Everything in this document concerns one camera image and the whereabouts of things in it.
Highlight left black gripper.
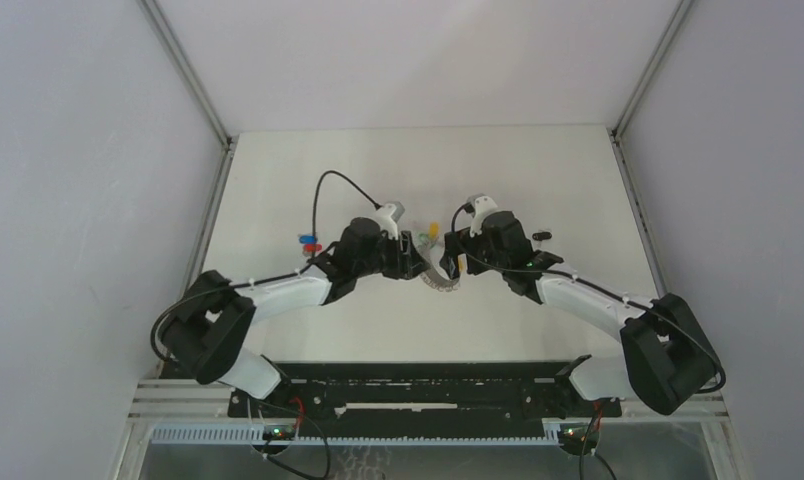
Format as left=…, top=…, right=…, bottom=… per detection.
left=353, top=228, right=428, bottom=280

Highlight silver keyring with chain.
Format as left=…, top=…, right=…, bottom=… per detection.
left=414, top=232, right=460, bottom=293

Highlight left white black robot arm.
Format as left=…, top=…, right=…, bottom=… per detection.
left=154, top=217, right=428, bottom=417

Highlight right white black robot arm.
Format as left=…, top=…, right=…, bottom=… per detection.
left=440, top=202, right=727, bottom=416

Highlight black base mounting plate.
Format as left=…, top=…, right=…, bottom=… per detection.
left=227, top=361, right=619, bottom=440

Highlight left green circuit board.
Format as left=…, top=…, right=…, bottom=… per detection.
left=262, top=426, right=298, bottom=442

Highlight green circuit board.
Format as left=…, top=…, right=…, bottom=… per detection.
left=558, top=426, right=599, bottom=445
left=262, top=426, right=298, bottom=442

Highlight right green circuit board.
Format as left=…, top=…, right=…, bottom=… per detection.
left=558, top=426, right=599, bottom=445

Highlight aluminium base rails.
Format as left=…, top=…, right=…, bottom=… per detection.
left=129, top=380, right=729, bottom=423

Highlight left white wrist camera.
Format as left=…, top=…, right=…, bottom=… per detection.
left=372, top=201, right=405, bottom=241

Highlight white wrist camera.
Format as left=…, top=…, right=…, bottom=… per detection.
left=372, top=201, right=405, bottom=241
left=468, top=194, right=498, bottom=237

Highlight right black camera cable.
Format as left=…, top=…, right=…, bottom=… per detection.
left=450, top=203, right=727, bottom=395

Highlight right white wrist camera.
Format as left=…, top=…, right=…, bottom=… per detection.
left=468, top=194, right=498, bottom=237

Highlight right aluminium frame post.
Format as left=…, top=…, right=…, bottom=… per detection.
left=610, top=0, right=697, bottom=143

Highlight aluminium frame post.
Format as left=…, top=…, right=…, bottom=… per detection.
left=136, top=0, right=234, bottom=150
left=610, top=0, right=697, bottom=143

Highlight white slotted cable duct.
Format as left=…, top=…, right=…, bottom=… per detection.
left=150, top=425, right=562, bottom=446

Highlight left aluminium frame post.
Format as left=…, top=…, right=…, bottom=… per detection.
left=136, top=0, right=234, bottom=150

